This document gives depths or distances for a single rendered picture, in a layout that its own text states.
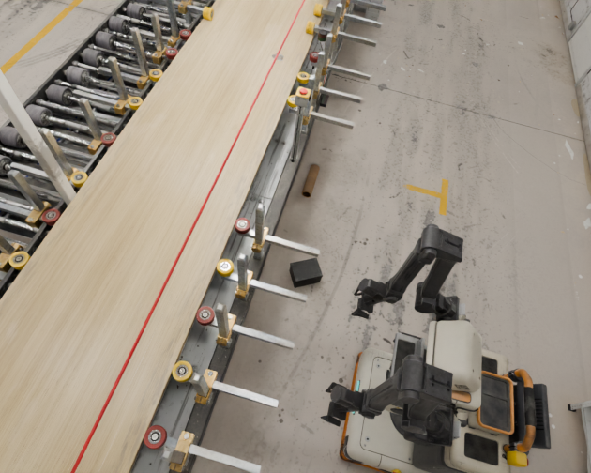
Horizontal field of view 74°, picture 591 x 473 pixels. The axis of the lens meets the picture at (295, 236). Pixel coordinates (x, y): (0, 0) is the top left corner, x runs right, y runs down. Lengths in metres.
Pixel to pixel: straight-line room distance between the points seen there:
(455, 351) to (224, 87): 2.05
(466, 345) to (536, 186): 2.96
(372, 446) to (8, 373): 1.74
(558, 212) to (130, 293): 3.53
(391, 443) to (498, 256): 1.79
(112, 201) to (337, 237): 1.68
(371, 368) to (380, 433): 0.34
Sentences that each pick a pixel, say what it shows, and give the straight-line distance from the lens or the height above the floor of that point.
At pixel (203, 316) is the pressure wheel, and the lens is 1.82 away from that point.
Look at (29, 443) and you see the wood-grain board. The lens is 1.89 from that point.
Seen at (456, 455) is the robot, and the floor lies 0.81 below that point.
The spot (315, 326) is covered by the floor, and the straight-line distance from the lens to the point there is 2.78.
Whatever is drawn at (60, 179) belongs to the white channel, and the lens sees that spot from 2.16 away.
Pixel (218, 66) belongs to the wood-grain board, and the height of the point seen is 0.90.
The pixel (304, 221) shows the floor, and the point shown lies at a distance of 3.15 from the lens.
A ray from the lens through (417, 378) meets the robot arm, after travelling 1.09.
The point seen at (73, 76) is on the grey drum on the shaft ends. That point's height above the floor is 0.83.
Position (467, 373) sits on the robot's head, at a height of 1.39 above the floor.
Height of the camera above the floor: 2.61
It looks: 58 degrees down
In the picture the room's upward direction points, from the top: 12 degrees clockwise
